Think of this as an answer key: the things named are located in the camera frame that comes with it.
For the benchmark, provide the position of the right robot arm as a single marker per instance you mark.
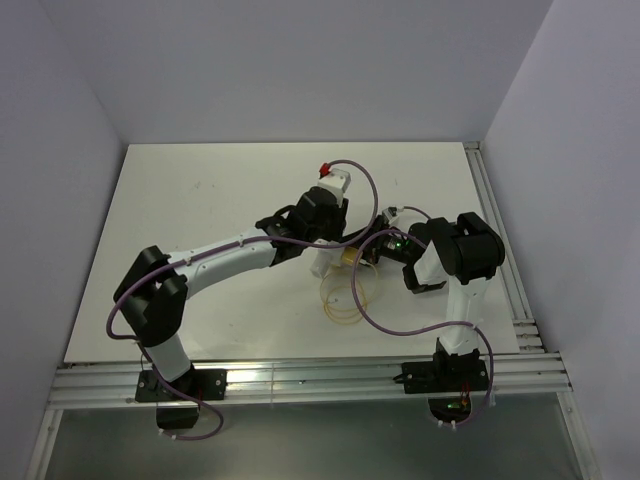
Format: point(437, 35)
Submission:
point(463, 256)

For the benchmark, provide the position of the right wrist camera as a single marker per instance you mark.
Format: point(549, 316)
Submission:
point(392, 214)

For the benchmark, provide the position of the white USB charger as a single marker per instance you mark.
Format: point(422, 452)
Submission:
point(328, 255)

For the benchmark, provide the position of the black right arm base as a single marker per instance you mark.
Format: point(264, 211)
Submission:
point(425, 377)

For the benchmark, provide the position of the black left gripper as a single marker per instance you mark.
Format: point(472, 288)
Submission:
point(337, 213)

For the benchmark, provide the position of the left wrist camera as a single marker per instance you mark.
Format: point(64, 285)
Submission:
point(333, 179)

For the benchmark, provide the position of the aluminium rail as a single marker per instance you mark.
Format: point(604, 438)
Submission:
point(102, 386)
point(526, 329)

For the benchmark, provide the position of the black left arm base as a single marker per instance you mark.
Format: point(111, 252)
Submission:
point(202, 384)

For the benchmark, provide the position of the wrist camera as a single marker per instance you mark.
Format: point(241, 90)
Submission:
point(392, 214)
point(333, 179)

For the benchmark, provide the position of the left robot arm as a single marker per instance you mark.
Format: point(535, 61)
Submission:
point(153, 294)

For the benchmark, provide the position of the aluminium right rail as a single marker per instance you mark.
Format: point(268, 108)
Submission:
point(526, 329)

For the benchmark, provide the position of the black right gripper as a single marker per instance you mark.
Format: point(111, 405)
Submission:
point(377, 226)

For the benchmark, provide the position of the aluminium front rail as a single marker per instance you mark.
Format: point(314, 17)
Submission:
point(102, 386)

